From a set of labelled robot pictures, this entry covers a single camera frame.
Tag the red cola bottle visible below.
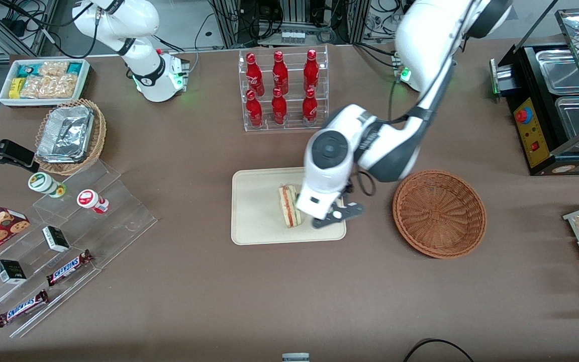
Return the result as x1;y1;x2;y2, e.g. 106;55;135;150
303;49;320;93
271;50;290;96
271;87;288;126
245;89;264;128
245;53;265;97
302;88;319;126

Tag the white snack bin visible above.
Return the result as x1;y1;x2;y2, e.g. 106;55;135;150
0;58;91;108

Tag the aluminium frame rack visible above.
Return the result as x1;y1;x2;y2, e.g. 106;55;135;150
208;0;371;49

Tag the light wicker basket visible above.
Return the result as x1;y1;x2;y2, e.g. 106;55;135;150
34;99;107;176

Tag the clear acrylic bottle rack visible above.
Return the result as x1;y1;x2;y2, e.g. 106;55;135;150
238;45;329;132

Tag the aluminium foil container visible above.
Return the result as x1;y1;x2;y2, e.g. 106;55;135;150
35;105;95;164

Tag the brown wicker basket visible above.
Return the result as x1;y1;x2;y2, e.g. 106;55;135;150
393;169;487;259

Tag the black food warmer machine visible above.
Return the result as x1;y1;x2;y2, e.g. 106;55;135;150
490;8;579;176

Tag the clear cracker bag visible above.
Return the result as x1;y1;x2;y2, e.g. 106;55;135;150
37;61;69;78
20;75;50;99
47;74;79;99

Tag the small black box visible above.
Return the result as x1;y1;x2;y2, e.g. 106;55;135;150
0;259;28;285
42;226;71;253

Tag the triangular sandwich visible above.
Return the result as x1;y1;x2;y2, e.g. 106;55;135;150
278;184;303;229

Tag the Snickers chocolate bar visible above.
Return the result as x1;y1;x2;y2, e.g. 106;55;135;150
46;249;94;287
0;290;50;328

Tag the black cable loop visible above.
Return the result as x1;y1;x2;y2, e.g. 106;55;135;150
402;339;474;362

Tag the cream plastic tray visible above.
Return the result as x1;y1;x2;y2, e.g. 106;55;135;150
231;165;347;246

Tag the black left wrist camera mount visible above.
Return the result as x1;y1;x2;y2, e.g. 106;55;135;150
312;200;366;230

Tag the clear acrylic stepped display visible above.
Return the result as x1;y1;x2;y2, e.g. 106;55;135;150
0;160;159;339

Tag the green lid yogurt bottle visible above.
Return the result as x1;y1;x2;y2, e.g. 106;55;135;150
28;172;67;199

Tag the red lid yogurt bottle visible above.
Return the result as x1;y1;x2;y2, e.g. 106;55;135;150
76;189;110;214

